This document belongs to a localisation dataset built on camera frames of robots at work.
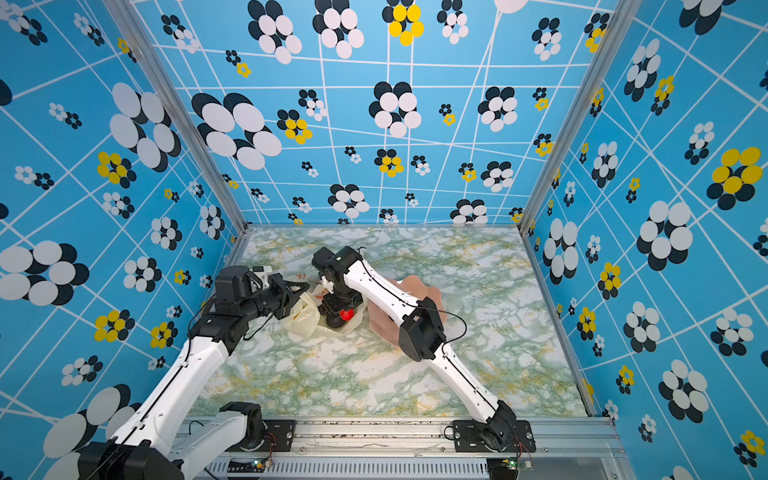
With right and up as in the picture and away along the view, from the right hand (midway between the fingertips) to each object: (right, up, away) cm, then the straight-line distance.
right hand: (345, 311), depth 91 cm
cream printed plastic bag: (-7, 0, -15) cm, 17 cm away
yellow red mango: (+1, 0, -4) cm, 4 cm away
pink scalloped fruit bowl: (+13, -6, +1) cm, 14 cm away
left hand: (-6, +10, -15) cm, 19 cm away
